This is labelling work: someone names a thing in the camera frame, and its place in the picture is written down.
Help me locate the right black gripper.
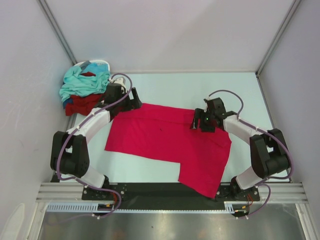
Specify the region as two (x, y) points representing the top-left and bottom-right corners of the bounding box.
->
(189, 108), (215, 133)

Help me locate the pink red t shirt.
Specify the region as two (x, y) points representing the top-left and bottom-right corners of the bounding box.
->
(105, 103), (232, 198)

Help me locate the white laundry basket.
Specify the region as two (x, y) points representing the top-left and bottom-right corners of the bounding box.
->
(75, 59), (110, 75)

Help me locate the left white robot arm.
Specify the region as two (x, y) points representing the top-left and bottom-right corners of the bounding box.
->
(50, 73), (142, 200)

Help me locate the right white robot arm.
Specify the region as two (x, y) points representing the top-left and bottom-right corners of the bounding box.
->
(190, 97), (294, 201)

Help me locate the teal t shirt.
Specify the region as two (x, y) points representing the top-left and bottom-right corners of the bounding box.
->
(59, 65), (110, 102)

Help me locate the dark red t shirt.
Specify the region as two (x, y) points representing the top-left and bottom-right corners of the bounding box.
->
(65, 71), (106, 117)

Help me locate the navy blue t shirt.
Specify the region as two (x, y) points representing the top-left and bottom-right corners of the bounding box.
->
(62, 98), (73, 109)

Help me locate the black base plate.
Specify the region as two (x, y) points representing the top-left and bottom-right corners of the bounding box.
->
(81, 181), (261, 211)

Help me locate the right slotted cable duct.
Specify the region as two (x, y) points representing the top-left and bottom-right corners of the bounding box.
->
(224, 201), (252, 213)

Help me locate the slotted cable duct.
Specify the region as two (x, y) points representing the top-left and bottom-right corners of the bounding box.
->
(224, 201), (252, 213)
(46, 202), (114, 213)

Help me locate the aluminium front rail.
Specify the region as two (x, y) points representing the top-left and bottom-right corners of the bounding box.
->
(36, 182), (308, 204)

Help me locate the left slotted cable duct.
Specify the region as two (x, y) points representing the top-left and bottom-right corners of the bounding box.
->
(46, 202), (114, 213)

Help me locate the left aluminium corner post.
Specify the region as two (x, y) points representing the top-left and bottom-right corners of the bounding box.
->
(36, 0), (77, 65)

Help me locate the aluminium corner post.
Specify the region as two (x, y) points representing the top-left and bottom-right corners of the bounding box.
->
(255, 0), (303, 78)
(36, 0), (77, 65)

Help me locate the right aluminium corner post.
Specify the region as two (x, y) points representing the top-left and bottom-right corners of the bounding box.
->
(255, 0), (303, 78)

